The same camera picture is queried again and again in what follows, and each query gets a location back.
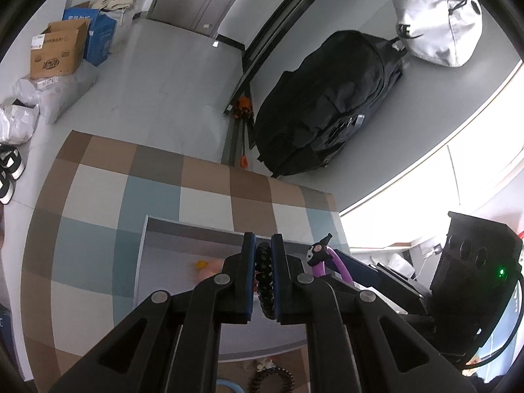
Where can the orange plush toy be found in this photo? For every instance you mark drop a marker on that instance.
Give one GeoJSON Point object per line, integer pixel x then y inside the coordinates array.
{"type": "Point", "coordinates": [243, 108]}

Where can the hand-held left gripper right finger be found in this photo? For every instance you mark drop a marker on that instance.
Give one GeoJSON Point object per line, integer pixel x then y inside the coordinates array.
{"type": "Point", "coordinates": [277, 274]}

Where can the bright window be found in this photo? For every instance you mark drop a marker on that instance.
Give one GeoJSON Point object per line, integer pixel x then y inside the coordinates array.
{"type": "Point", "coordinates": [409, 196]}

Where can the brown cardboard box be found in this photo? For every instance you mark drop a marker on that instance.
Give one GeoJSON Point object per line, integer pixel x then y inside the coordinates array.
{"type": "Point", "coordinates": [53, 59]}

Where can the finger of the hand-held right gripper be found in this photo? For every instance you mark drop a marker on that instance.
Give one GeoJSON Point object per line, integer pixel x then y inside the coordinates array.
{"type": "Point", "coordinates": [380, 282]}

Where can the checkered tablecloth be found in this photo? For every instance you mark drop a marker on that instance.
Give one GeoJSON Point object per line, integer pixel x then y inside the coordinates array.
{"type": "Point", "coordinates": [102, 233]}

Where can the black backpack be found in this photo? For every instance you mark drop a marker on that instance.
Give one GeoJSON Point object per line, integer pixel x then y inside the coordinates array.
{"type": "Point", "coordinates": [327, 102]}

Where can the pink and yellow toy charm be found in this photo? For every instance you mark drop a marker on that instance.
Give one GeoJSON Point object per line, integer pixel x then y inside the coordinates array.
{"type": "Point", "coordinates": [211, 270]}

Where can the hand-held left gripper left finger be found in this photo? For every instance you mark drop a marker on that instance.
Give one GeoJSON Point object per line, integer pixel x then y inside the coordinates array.
{"type": "Point", "coordinates": [247, 274]}

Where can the beige cloth bag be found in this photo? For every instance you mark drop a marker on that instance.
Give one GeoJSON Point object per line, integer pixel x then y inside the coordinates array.
{"type": "Point", "coordinates": [116, 1]}

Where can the black and white sneaker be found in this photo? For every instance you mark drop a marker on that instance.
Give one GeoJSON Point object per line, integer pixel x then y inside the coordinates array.
{"type": "Point", "coordinates": [6, 188]}

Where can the black coat rack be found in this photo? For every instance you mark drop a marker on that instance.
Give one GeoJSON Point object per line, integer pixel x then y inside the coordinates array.
{"type": "Point", "coordinates": [245, 63]}

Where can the white plastic bag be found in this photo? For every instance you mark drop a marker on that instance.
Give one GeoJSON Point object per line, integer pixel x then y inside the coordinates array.
{"type": "Point", "coordinates": [16, 125]}

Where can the blue cardboard box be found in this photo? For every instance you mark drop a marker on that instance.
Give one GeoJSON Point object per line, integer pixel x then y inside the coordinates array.
{"type": "Point", "coordinates": [100, 41]}

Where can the grey plastic bag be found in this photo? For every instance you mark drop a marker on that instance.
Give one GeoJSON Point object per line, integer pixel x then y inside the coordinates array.
{"type": "Point", "coordinates": [61, 94]}

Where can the small orange object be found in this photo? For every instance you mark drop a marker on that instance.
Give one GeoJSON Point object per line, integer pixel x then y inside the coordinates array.
{"type": "Point", "coordinates": [244, 161]}

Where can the black white sandals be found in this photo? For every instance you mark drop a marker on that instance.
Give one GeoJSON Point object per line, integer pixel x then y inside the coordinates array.
{"type": "Point", "coordinates": [12, 161]}

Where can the grey cardboard box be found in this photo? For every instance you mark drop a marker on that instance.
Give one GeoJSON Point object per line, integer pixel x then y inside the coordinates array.
{"type": "Point", "coordinates": [172, 254]}

